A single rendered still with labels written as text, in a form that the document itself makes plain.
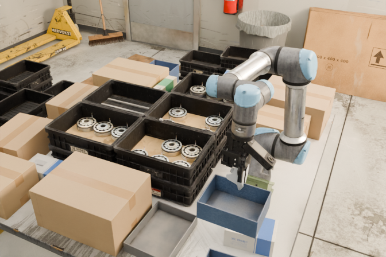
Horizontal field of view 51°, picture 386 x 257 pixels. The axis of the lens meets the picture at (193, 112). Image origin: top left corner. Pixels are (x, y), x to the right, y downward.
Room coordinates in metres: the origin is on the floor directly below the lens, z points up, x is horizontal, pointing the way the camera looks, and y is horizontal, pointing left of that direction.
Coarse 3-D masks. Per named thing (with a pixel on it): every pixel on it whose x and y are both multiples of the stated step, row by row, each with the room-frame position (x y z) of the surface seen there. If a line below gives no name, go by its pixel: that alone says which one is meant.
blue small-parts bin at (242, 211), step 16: (208, 192) 1.02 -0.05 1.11; (224, 192) 1.06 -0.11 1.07; (240, 192) 1.03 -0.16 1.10; (256, 192) 1.01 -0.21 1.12; (208, 208) 0.92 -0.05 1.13; (224, 208) 0.98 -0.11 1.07; (240, 208) 0.98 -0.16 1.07; (256, 208) 0.98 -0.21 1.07; (224, 224) 0.90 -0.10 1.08; (240, 224) 0.88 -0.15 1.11; (256, 224) 0.86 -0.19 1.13
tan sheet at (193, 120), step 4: (164, 116) 1.94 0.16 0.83; (168, 116) 1.94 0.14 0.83; (188, 116) 1.95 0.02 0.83; (192, 116) 1.95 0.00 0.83; (196, 116) 1.95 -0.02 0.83; (200, 116) 1.95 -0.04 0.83; (184, 120) 1.90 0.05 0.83; (188, 120) 1.90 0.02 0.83; (192, 120) 1.90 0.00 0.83; (196, 120) 1.90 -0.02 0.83; (200, 120) 1.91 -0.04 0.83; (204, 120) 1.91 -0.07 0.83; (184, 124) 1.86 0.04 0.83; (188, 124) 1.86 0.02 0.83; (192, 124) 1.86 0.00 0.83; (196, 124) 1.86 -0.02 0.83; (200, 124) 1.86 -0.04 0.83; (204, 124) 1.86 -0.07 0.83; (208, 128) 1.83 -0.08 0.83
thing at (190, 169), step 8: (152, 120) 1.75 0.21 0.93; (184, 128) 1.67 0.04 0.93; (192, 128) 1.67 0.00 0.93; (208, 144) 1.54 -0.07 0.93; (120, 152) 1.49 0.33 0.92; (128, 152) 1.47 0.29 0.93; (200, 152) 1.48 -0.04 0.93; (144, 160) 1.44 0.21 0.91; (152, 160) 1.42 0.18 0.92; (160, 160) 1.42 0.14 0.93; (200, 160) 1.45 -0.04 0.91; (176, 168) 1.38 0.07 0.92; (184, 168) 1.36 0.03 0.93; (192, 168) 1.37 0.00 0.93
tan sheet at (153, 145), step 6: (144, 138) 1.73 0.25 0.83; (150, 138) 1.73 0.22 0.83; (156, 138) 1.73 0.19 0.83; (138, 144) 1.67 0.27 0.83; (144, 144) 1.67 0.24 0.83; (150, 144) 1.67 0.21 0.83; (156, 144) 1.68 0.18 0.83; (150, 150) 1.62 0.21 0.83; (156, 150) 1.62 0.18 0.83; (150, 156) 1.57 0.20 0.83; (168, 156) 1.58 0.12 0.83; (174, 156) 1.58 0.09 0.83; (180, 156) 1.58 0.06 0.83; (192, 162) 1.53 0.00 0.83
